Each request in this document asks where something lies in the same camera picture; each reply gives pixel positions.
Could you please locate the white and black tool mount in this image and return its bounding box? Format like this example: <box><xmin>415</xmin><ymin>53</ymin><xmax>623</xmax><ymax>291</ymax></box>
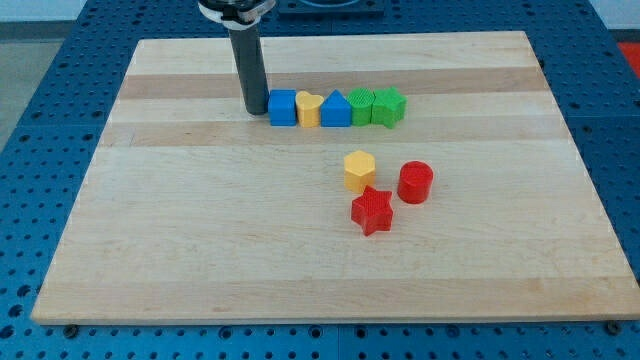
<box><xmin>197</xmin><ymin>0</ymin><xmax>276</xmax><ymax>30</ymax></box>

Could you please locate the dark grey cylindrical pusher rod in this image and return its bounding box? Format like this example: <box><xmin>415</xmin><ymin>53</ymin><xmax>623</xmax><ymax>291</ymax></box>
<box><xmin>229</xmin><ymin>25</ymin><xmax>269</xmax><ymax>115</ymax></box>

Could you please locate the green star block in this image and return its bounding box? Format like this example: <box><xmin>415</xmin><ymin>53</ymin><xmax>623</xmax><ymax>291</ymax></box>
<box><xmin>371</xmin><ymin>87</ymin><xmax>407</xmax><ymax>129</ymax></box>

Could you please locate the red star block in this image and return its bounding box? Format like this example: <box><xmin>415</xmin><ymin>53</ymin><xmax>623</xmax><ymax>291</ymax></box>
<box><xmin>351</xmin><ymin>186</ymin><xmax>394</xmax><ymax>236</ymax></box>

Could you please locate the blue cube block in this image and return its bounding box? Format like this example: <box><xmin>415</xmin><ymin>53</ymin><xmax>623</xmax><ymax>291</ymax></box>
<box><xmin>268</xmin><ymin>89</ymin><xmax>297</xmax><ymax>126</ymax></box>

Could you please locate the yellow heart block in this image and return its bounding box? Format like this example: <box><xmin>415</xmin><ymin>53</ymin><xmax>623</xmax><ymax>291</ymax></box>
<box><xmin>295</xmin><ymin>91</ymin><xmax>324</xmax><ymax>128</ymax></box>

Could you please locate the blue triangle block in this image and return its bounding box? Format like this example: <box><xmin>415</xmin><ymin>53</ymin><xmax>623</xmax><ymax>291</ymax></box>
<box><xmin>320</xmin><ymin>90</ymin><xmax>352</xmax><ymax>127</ymax></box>

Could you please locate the green cylinder block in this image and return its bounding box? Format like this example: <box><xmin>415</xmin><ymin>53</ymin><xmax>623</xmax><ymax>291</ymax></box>
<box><xmin>347</xmin><ymin>88</ymin><xmax>375</xmax><ymax>126</ymax></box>

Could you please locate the yellow hexagon block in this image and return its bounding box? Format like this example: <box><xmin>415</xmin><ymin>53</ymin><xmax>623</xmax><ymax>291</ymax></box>
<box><xmin>344</xmin><ymin>150</ymin><xmax>376</xmax><ymax>194</ymax></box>

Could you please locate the red cylinder block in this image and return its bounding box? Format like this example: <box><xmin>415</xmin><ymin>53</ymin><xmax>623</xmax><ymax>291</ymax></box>
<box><xmin>397</xmin><ymin>161</ymin><xmax>434</xmax><ymax>204</ymax></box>

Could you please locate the wooden board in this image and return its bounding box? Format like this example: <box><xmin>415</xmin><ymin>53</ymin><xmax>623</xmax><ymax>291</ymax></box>
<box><xmin>31</xmin><ymin>31</ymin><xmax>639</xmax><ymax>325</ymax></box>

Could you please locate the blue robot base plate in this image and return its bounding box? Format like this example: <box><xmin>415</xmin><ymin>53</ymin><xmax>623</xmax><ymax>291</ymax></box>
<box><xmin>277</xmin><ymin>0</ymin><xmax>387</xmax><ymax>18</ymax></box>

